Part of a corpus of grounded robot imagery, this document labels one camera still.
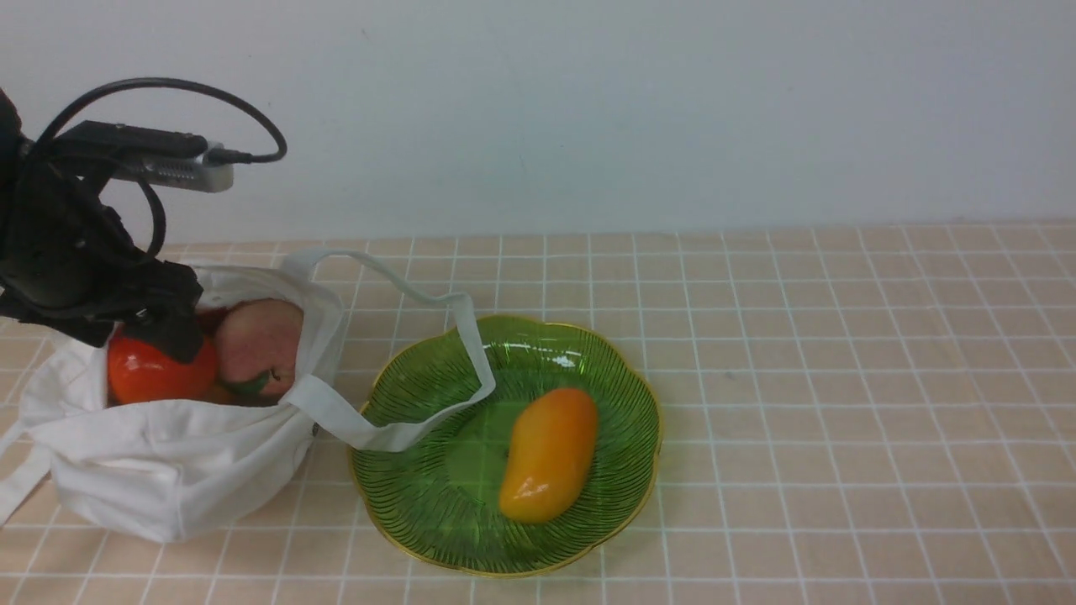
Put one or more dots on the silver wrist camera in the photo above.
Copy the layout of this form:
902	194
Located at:
99	152

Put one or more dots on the red tomato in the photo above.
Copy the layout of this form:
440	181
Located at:
138	372

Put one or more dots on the yellow orange mango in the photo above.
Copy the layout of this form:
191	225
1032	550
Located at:
550	452

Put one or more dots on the green glass plate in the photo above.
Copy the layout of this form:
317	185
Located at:
438	500

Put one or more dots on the white cloth bag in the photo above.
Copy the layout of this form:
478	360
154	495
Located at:
171	470

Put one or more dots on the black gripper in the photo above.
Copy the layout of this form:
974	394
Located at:
70	265

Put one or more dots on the pink peach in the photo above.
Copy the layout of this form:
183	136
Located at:
257	344

